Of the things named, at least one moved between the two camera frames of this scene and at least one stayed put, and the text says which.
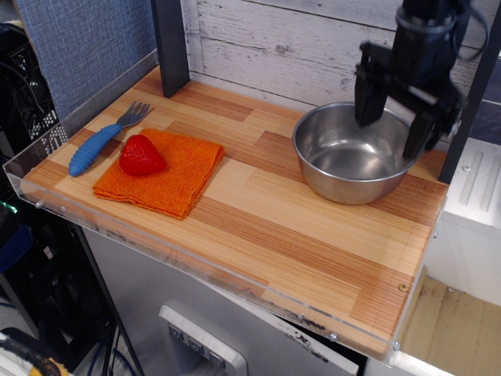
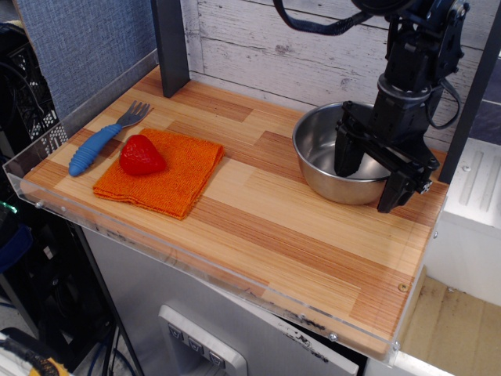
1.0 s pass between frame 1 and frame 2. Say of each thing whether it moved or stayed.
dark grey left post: stayed
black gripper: moved
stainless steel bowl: stayed
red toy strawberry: stayed
